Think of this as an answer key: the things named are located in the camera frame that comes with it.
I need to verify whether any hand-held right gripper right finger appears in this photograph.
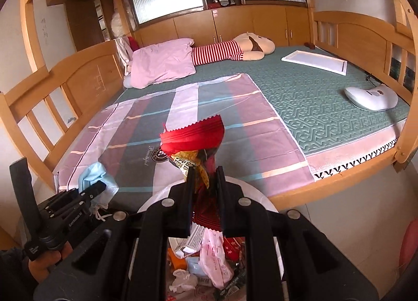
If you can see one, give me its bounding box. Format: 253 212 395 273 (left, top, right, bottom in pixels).
216 165 381 301

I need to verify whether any blue face mask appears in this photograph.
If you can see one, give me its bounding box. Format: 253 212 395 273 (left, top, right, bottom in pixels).
78 161 120 220

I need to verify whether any small red box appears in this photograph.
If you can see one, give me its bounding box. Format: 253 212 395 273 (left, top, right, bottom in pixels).
224 237 245 261

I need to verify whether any green patterned mattress pad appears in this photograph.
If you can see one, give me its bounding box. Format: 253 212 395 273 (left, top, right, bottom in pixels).
122 44 410 158

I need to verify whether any white stuffed bag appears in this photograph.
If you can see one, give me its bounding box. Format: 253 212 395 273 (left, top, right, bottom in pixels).
110 2 131 38

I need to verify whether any dark wafer snack packet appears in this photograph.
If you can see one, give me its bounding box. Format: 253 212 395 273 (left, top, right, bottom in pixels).
216 265 247 301

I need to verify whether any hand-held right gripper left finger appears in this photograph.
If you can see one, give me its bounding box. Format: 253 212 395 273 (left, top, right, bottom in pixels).
33 166 196 301

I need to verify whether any plush toy with striped shirt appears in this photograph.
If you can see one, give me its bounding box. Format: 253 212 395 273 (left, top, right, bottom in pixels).
191 33 276 66

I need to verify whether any pink round object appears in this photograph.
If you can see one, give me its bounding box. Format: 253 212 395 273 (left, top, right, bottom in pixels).
400 219 418 275

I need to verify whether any wooden wall cabinet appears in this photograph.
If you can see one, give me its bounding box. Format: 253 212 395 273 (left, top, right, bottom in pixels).
134 5 311 47

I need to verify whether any pink bed sheet with pattern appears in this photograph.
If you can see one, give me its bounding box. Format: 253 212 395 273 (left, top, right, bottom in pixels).
307 138 400 182

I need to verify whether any wooden bookshelf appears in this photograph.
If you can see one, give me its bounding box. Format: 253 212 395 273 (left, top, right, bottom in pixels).
95 0 113 42

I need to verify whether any white canvas frame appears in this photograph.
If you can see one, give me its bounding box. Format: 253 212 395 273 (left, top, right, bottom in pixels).
281 50 347 76

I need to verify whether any white bin with plastic liner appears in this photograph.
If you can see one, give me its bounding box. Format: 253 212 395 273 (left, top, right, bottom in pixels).
137 178 282 301

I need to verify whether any white tissue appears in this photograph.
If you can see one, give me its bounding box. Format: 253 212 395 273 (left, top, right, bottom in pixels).
170 270 200 292

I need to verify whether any red snack wrapper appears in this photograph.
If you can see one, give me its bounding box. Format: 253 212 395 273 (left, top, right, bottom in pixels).
160 115 227 232

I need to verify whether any person's left forearm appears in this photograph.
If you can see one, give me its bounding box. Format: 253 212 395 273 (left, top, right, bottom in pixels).
0 247 36 301

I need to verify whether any wide frosted glass window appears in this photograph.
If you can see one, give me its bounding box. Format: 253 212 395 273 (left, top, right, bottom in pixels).
131 0 205 25

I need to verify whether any wooden bunk bed frame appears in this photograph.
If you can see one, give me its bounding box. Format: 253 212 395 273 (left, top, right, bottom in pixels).
0 0 418 190

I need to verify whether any person's left hand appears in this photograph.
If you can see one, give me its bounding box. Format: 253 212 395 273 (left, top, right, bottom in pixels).
28 242 74 283

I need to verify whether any white hanging towel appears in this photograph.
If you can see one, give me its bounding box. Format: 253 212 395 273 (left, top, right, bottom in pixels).
116 37 134 76

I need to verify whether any orange wrapper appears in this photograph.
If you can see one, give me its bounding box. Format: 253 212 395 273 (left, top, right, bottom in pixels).
170 249 190 270

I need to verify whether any pink pillow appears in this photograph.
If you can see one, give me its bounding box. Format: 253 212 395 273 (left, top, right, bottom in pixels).
131 38 195 89

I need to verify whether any pink plastic packet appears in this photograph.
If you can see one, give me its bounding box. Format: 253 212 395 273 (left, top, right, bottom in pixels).
199 227 236 288

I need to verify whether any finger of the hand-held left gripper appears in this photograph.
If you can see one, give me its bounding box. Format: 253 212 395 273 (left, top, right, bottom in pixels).
74 181 108 202

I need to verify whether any white printed wrapper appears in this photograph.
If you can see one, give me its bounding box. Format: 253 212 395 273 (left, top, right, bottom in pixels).
175 224 206 257

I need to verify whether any plaid pink grey bed sheet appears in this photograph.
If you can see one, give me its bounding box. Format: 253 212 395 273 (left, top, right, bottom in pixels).
54 73 319 210

